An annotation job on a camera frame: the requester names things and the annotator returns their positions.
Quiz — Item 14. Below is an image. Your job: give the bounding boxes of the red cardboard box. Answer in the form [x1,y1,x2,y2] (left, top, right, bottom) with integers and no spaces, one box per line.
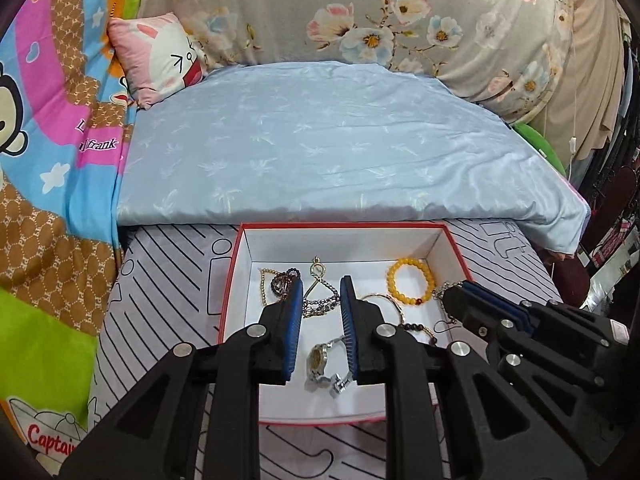
[217,221,476,427]

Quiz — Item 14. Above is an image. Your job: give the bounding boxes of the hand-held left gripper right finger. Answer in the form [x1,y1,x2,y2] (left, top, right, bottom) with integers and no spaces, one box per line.
[340,275,587,480]

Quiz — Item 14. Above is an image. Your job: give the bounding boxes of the green cushion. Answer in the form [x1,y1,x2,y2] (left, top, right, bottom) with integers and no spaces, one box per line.
[512,122,568,176]

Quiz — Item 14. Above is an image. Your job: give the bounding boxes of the dark purple bead bracelet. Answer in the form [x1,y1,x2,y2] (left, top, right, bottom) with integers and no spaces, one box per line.
[270,268,302,302]

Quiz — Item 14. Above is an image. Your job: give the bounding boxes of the small gold bead bracelet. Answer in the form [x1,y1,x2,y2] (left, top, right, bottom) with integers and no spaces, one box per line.
[259,266,291,307]

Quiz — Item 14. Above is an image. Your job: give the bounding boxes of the silver chain bracelet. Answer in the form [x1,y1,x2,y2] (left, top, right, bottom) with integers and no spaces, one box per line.
[433,282,458,336]

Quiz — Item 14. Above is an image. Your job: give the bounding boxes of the grey striped bed sheet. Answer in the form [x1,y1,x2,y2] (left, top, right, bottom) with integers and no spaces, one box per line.
[87,217,566,480]

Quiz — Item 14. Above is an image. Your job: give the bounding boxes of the silver wrist watch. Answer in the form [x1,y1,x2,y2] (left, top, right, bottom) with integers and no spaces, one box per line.
[306,337,351,397]

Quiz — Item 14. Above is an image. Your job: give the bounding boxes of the dark brown bead bracelet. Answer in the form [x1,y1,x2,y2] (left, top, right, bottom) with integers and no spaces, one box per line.
[400,321,441,346]

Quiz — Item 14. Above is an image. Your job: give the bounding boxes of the beige hanging cloth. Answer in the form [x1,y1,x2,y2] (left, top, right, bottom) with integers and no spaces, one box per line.
[537,0,626,163]

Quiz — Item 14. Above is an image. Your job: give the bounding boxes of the grey floral quilt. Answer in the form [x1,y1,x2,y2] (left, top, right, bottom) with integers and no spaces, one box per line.
[135,0,581,126]

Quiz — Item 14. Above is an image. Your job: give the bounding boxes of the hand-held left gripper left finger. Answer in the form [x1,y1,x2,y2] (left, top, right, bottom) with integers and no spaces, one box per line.
[59,277,305,480]

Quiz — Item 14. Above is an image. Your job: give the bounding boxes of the amber bead bracelet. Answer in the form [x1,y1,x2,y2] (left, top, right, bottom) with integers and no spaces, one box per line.
[386,257,437,307]

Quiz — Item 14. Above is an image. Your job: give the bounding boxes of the white cable with switch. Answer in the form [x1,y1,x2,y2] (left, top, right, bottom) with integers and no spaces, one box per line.
[567,25,583,158]

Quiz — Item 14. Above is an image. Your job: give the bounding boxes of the colourful cartoon monkey blanket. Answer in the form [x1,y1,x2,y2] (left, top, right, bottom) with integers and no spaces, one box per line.
[0,0,151,480]

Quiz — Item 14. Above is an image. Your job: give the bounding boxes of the pink cartoon pillow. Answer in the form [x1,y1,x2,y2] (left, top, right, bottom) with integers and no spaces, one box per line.
[107,13,207,109]

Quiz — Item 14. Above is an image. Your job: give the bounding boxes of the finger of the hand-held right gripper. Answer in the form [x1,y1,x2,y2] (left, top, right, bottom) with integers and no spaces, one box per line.
[462,282,629,361]
[442,286,627,466]

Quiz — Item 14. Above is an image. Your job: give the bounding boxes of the thin gold bangle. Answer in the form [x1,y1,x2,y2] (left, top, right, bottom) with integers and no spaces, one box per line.
[360,291,406,327]

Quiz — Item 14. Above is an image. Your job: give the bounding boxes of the hanging dark clothes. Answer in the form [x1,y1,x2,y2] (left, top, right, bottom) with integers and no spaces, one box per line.
[570,35,640,311]

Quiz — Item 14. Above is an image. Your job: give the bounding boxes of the light blue blanket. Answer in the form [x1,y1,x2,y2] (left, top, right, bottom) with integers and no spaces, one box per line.
[116,61,591,253]

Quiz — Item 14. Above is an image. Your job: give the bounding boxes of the dark red cushion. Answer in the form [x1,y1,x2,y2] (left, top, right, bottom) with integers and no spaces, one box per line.
[552,255,591,308]

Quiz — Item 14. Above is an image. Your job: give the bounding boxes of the silver chain necklace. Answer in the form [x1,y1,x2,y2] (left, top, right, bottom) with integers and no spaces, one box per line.
[301,256,347,318]

